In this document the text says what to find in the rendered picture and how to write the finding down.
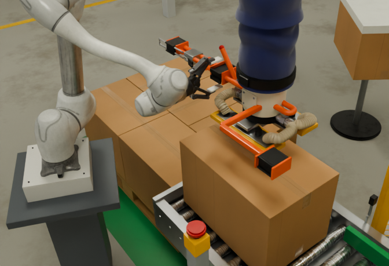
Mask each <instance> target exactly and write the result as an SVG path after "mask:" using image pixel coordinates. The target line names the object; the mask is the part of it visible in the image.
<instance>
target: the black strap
mask: <svg viewBox="0 0 389 266"><path fill-rule="evenodd" d="M236 77H237V79H238V82H239V83H240V84H242V85H244V86H245V87H247V88H248V87H249V88H253V89H258V90H277V89H282V88H284V87H287V86H288V85H290V84H291V83H292V82H293V81H294V80H295V77H296V65H295V68H294V71H293V73H292V74H291V75H290V76H288V77H285V78H282V79H277V80H264V79H257V78H253V77H250V76H248V75H245V73H243V72H241V70H240V67H239V63H237V65H236Z"/></svg>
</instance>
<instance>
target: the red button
mask: <svg viewBox="0 0 389 266"><path fill-rule="evenodd" d="M206 230H207V229H206V225H205V224H204V223H203V222H202V221H199V220H194V221H191V222H189V223H188V224H187V226H186V233H187V234H188V235H189V236H190V237H192V238H193V239H199V238H201V237H202V236H203V235H204V234H205V233H206Z"/></svg>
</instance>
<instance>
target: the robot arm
mask: <svg viewBox="0 0 389 266"><path fill-rule="evenodd" d="M19 1H20V2H21V4H22V6H23V7H24V9H25V10H26V11H27V12H28V13H29V14H30V15H31V16H32V17H33V18H34V19H35V20H36V21H37V22H39V23H40V24H41V25H43V26H44V27H46V28H47V29H49V30H50V31H52V32H53V33H55V34H57V44H58V55H59V61H60V71H61V82H62V88H61V89H60V90H59V92H58V96H57V104H56V108H52V109H48V110H45V111H43V112H41V113H40V114H39V115H38V116H37V118H36V121H35V126H34V132H35V138H36V143H37V146H38V149H39V152H40V154H41V157H42V170H41V172H40V174H41V177H46V176H48V175H51V174H57V175H58V178H63V176H64V172H68V171H77V170H80V164H79V159H78V149H79V147H78V145H76V144H75V145H74V143H75V141H76V138H77V136H78V134H79V132H80V131H81V130H82V129H83V128H84V127H85V126H86V125H87V124H88V123H89V121H90V120H91V118H92V117H93V115H94V114H95V111H96V106H97V104H96V99H95V97H94V96H93V94H92V93H91V92H90V91H89V89H88V88H87V87H85V86H84V80H83V63H82V49H83V50H85V51H86V52H88V53H90V54H93V55H95V56H97V57H100V58H103V59H106V60H109V61H113V62H115V63H118V64H121V65H125V66H127V67H130V68H132V69H134V70H136V71H138V72H139V73H140V74H141V75H142V76H143V77H144V78H145V79H146V82H147V87H148V89H147V90H146V91H144V92H142V93H141V94H140V95H139V96H138V97H137V98H136V99H135V101H134V102H135V108H136V110H137V112H138V113H139V114H140V115H141V116H143V117H147V116H154V115H157V114H159V113H161V112H163V111H165V110H167V109H169V108H171V107H172V106H173V105H174V104H177V103H179V102H181V101H183V100H185V99H186V97H188V96H190V98H191V99H193V100H195V99H210V95H211V94H212V93H214V92H216V90H218V89H220V88H222V87H223V86H222V85H220V84H217V85H214V86H212V87H210V88H208V89H207V90H204V89H202V88H200V78H201V75H202V74H203V72H204V71H205V69H206V68H207V67H208V65H212V64H215V63H217V62H219V61H221V60H223V58H221V57H219V56H218V57H215V58H213V57H212V58H210V59H209V58H207V57H205V56H203V57H202V58H201V59H200V60H199V61H198V62H197V63H196V64H195V65H194V66H193V67H192V68H191V69H189V70H188V72H189V73H190V76H189V77H187V75H186V74H185V73H184V72H183V71H182V70H180V69H177V68H169V67H167V66H165V65H156V64H153V63H152V62H150V61H149V60H147V59H145V58H143V57H141V56H139V55H137V54H135V53H131V52H129V51H126V50H124V49H121V48H118V47H116V46H113V45H110V44H108V43H105V42H103V41H100V40H98V39H96V38H95V37H93V36H92V35H90V34H89V33H88V32H87V31H86V30H85V29H84V28H83V27H82V26H81V25H80V22H79V19H80V18H81V17H82V15H83V9H84V5H85V0H19ZM196 75H197V76H198V77H196ZM197 90H198V91H200V92H203V93H205V94H195V92H196V91H197Z"/></svg>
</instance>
